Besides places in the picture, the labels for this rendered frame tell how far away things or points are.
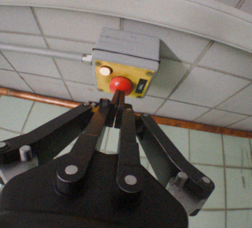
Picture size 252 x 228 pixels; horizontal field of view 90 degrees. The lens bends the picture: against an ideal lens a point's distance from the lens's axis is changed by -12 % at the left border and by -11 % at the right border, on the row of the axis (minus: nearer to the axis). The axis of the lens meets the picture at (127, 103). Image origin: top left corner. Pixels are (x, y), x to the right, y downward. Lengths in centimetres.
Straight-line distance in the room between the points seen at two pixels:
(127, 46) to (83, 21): 9
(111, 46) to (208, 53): 17
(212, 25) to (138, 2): 11
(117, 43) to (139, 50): 4
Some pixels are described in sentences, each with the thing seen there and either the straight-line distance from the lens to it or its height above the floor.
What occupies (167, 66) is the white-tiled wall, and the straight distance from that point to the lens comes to 31.
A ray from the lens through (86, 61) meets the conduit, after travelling 27.
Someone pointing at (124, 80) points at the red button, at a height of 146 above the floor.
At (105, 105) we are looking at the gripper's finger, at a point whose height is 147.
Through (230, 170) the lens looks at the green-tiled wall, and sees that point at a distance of 69.
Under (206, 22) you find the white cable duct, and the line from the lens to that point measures 23.
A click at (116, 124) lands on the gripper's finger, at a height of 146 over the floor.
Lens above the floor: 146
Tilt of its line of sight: 3 degrees down
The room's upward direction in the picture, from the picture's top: 80 degrees counter-clockwise
